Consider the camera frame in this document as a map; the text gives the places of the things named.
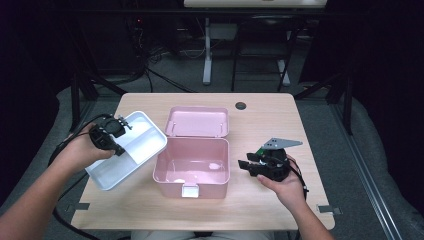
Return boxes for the grey metal table bracket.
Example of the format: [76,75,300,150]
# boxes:
[316,204,343,216]
[64,202,91,213]

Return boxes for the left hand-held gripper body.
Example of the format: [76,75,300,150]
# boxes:
[88,114,133,152]

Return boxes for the black metal stand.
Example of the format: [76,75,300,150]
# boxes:
[63,19,128,133]
[293,71,355,136]

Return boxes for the white divided tray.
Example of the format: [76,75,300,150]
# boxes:
[84,110,169,192]

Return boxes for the black metal stool frame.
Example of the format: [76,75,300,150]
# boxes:
[230,14,302,93]

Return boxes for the white background desk top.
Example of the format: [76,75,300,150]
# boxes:
[183,0,329,9]

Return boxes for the green and white small box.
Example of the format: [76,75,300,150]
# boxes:
[255,148,268,165]

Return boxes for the person's right hand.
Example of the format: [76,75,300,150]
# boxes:
[256,155,308,212]

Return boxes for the white desk leg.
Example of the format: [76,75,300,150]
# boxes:
[277,59,291,87]
[202,17,214,86]

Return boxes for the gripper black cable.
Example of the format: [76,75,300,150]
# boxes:
[47,113,114,240]
[287,157,310,202]

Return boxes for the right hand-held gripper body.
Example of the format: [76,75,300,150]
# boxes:
[247,137,304,183]

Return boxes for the black floor cables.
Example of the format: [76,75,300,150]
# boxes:
[124,16,206,94]

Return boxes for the pink storage box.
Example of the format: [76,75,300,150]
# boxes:
[152,105,232,200]

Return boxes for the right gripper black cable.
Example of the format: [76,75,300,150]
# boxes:
[287,157,310,202]

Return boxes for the person's left hand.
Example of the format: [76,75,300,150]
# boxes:
[54,123,116,175]

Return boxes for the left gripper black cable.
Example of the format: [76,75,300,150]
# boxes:
[47,113,114,240]

